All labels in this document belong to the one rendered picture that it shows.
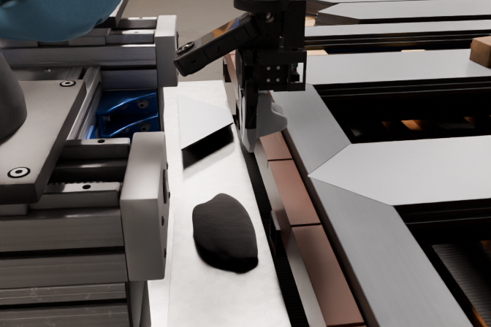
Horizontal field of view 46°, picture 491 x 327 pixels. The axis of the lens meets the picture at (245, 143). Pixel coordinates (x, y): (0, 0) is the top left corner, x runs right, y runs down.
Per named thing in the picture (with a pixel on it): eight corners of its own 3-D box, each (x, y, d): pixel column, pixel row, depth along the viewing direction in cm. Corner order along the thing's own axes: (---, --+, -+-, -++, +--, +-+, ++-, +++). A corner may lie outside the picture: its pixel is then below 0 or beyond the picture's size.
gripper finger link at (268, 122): (288, 159, 77) (291, 95, 73) (245, 162, 77) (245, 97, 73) (283, 149, 80) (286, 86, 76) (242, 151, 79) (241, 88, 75)
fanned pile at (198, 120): (222, 93, 155) (222, 79, 153) (241, 162, 120) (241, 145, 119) (176, 95, 154) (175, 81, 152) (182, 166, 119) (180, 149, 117)
